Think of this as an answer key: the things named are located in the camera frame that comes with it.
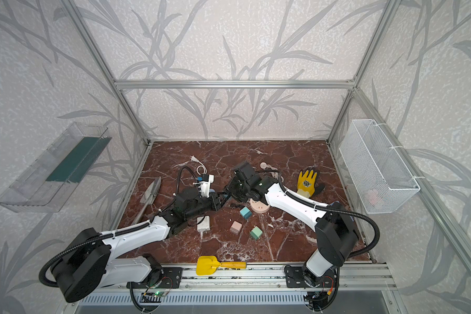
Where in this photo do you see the pink round power strip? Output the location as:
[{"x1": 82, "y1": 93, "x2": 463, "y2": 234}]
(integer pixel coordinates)
[{"x1": 249, "y1": 199, "x2": 270, "y2": 214}]

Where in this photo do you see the aluminium front rail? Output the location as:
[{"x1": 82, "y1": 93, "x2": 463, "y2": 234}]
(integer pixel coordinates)
[{"x1": 65, "y1": 262, "x2": 398, "y2": 293}]

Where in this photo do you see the white wire basket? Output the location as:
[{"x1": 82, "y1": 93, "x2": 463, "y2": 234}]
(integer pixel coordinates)
[{"x1": 340, "y1": 119, "x2": 420, "y2": 214}]

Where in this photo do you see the pink charger plug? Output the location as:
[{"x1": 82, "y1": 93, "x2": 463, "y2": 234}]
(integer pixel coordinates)
[{"x1": 230, "y1": 221, "x2": 243, "y2": 234}]

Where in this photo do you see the green charger plug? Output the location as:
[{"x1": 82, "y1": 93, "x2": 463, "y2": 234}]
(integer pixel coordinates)
[{"x1": 250, "y1": 226, "x2": 263, "y2": 240}]

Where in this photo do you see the white charger plug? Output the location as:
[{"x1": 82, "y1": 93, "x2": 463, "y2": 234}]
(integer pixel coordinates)
[{"x1": 196, "y1": 216, "x2": 211, "y2": 238}]

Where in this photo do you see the pink power strip cord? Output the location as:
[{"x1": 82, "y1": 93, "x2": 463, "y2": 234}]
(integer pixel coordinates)
[{"x1": 260, "y1": 161, "x2": 284, "y2": 185}]

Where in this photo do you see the teal charger plug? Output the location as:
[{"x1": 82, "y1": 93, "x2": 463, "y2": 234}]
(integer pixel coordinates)
[{"x1": 239, "y1": 207, "x2": 253, "y2": 220}]

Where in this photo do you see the yellow toy shovel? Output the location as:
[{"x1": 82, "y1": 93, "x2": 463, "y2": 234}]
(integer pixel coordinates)
[{"x1": 196, "y1": 256, "x2": 247, "y2": 276}]

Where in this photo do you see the yellow black work glove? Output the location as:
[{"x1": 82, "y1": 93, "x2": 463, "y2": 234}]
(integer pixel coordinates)
[{"x1": 297, "y1": 168, "x2": 326, "y2": 198}]

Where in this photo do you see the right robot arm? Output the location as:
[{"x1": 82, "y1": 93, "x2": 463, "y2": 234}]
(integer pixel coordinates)
[{"x1": 226, "y1": 162, "x2": 381, "y2": 287}]

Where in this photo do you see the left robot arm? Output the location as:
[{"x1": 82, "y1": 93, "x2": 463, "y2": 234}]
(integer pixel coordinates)
[{"x1": 39, "y1": 188, "x2": 230, "y2": 302}]

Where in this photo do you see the clear plastic wall shelf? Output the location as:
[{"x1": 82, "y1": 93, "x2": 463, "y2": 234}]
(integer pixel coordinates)
[{"x1": 0, "y1": 122, "x2": 112, "y2": 213}]

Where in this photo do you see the grey metal trowel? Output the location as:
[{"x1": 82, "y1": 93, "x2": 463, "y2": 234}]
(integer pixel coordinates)
[{"x1": 132, "y1": 177, "x2": 162, "y2": 225}]

